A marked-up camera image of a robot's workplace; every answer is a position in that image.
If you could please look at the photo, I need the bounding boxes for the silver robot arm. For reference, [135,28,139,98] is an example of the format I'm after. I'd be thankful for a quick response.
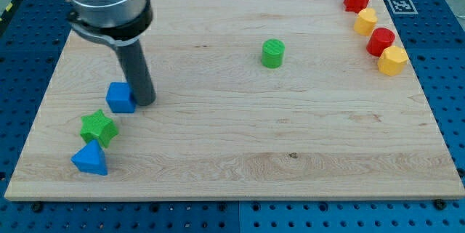
[66,0,153,45]

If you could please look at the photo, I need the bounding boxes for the wooden board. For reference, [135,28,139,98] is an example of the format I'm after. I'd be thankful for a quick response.
[5,0,464,202]

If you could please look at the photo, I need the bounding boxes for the green cylinder block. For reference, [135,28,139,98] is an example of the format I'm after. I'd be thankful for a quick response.
[261,38,285,68]

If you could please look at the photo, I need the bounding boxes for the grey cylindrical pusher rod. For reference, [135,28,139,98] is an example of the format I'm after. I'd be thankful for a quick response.
[115,40,156,106]

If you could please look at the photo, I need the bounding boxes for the blue cube block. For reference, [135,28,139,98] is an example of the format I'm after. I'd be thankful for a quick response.
[105,82,136,113]

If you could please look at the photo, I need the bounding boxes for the green star block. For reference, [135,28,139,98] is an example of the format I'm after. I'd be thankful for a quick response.
[80,109,119,148]

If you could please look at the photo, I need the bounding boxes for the blue triangle block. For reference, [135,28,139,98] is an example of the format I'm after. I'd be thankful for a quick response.
[70,139,108,176]

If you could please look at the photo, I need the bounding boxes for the yellow heart block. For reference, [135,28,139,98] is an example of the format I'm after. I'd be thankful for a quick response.
[353,7,378,36]

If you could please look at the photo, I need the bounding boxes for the red cylinder block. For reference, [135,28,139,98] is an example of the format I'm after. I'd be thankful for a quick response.
[366,28,395,57]

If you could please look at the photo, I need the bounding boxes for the yellow hexagon block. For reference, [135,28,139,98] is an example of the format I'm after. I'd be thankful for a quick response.
[377,46,409,76]

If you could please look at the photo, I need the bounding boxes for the white fiducial marker tag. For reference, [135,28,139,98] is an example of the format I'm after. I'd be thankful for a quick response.
[387,0,418,15]

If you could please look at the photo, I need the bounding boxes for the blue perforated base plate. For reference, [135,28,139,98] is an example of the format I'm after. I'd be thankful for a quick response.
[1,0,464,232]

